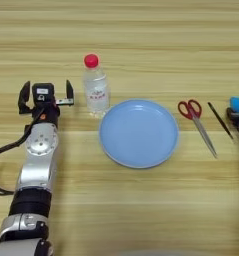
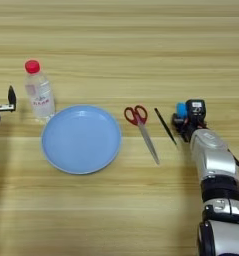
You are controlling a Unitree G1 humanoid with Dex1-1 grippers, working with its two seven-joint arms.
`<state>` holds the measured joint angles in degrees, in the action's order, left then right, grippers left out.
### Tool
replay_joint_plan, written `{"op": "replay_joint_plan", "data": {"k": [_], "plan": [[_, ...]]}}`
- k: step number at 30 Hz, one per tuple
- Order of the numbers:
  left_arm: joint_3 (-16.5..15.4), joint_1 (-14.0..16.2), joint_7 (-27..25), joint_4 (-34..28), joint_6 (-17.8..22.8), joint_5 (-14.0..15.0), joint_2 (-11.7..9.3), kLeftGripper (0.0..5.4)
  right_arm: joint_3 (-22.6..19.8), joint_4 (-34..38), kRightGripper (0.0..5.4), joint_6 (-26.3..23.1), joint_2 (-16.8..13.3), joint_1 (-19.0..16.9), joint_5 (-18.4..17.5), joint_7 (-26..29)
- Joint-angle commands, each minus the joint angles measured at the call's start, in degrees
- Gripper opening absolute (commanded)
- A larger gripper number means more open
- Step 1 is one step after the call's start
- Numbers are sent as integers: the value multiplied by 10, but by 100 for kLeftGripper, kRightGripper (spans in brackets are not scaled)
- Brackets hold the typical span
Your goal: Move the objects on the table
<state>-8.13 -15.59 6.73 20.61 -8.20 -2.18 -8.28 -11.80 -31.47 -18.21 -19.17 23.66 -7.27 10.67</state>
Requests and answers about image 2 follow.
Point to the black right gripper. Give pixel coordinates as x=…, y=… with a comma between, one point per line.
x=192, y=125

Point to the thin black pen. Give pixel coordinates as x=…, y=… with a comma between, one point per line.
x=165, y=126

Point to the clear red-capped water bottle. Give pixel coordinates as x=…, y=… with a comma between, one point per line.
x=39, y=95

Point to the light blue round plate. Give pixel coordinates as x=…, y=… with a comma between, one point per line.
x=81, y=140

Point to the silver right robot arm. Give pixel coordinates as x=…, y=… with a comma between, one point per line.
x=214, y=160

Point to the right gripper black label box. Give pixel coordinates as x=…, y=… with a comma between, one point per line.
x=196, y=108

